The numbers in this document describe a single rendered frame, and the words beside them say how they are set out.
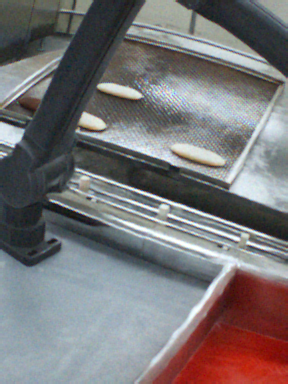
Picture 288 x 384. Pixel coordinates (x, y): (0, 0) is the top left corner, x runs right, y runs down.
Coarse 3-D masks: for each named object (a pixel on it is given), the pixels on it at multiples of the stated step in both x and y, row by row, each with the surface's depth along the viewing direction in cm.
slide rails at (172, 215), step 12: (72, 180) 110; (84, 192) 107; (108, 192) 109; (120, 192) 110; (132, 204) 107; (144, 204) 107; (168, 216) 105; (180, 216) 106; (204, 228) 104; (216, 228) 104; (216, 240) 101; (228, 240) 102; (252, 240) 103; (252, 252) 99; (264, 252) 100; (276, 252) 100
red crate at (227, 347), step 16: (208, 336) 83; (224, 336) 83; (240, 336) 83; (256, 336) 84; (208, 352) 80; (224, 352) 80; (240, 352) 80; (256, 352) 80; (272, 352) 80; (192, 368) 76; (208, 368) 76; (224, 368) 77; (240, 368) 77; (256, 368) 77; (272, 368) 77
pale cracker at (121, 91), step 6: (102, 84) 133; (108, 84) 132; (114, 84) 133; (102, 90) 131; (108, 90) 131; (114, 90) 130; (120, 90) 131; (126, 90) 131; (132, 90) 131; (120, 96) 130; (126, 96) 130; (132, 96) 129; (138, 96) 130
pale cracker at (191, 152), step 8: (176, 144) 117; (184, 144) 116; (176, 152) 115; (184, 152) 115; (192, 152) 115; (200, 152) 115; (208, 152) 115; (200, 160) 114; (208, 160) 113; (216, 160) 114; (224, 160) 115
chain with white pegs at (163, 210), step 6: (84, 180) 107; (84, 186) 108; (162, 204) 104; (162, 210) 103; (168, 210) 104; (162, 216) 104; (246, 234) 100; (240, 240) 100; (246, 240) 99; (240, 246) 100; (270, 258) 100
